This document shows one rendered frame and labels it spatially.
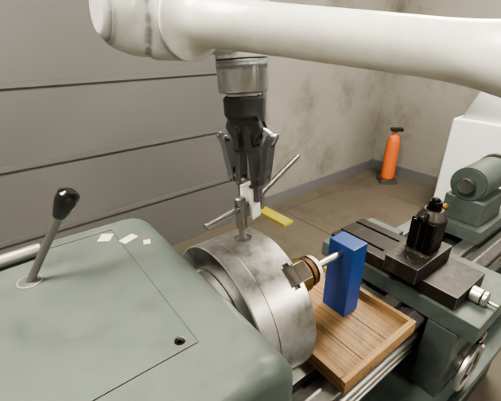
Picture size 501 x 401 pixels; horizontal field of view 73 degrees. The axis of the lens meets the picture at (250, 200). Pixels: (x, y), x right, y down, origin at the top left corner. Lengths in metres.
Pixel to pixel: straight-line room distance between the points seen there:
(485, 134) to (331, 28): 3.15
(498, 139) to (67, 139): 3.24
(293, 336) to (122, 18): 0.54
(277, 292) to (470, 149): 3.09
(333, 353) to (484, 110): 2.88
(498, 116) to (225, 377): 3.28
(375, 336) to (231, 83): 0.74
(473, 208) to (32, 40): 2.29
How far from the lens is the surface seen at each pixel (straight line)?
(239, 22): 0.41
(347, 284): 0.97
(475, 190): 1.57
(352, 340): 0.99
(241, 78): 0.59
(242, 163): 0.66
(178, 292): 0.53
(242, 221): 0.66
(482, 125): 3.51
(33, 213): 2.52
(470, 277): 1.19
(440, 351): 1.20
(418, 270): 1.06
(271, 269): 0.63
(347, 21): 0.41
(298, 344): 0.67
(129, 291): 0.55
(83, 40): 2.40
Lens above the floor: 1.60
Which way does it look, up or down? 26 degrees down
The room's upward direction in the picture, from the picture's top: straight up
